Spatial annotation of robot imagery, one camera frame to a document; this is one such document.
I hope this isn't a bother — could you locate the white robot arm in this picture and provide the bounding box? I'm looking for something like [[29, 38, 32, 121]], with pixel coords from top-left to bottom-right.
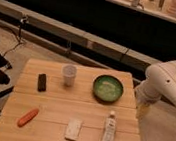
[[135, 60, 176, 118]]

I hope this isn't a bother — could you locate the green ceramic bowl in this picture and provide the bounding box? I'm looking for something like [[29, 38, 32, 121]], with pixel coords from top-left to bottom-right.
[[92, 74, 124, 103]]

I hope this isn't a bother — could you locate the white squeeze bottle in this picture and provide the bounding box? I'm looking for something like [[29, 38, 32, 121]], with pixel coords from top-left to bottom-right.
[[101, 111, 116, 141]]

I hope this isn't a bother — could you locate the white sponge block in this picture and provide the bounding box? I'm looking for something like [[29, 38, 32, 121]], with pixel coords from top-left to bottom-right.
[[64, 118, 83, 141]]

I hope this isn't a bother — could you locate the black rectangular block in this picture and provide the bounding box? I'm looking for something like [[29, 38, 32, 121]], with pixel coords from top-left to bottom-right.
[[37, 74, 47, 92]]

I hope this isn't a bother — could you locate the black cable on floor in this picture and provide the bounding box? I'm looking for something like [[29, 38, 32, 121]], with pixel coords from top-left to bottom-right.
[[0, 12, 31, 62]]

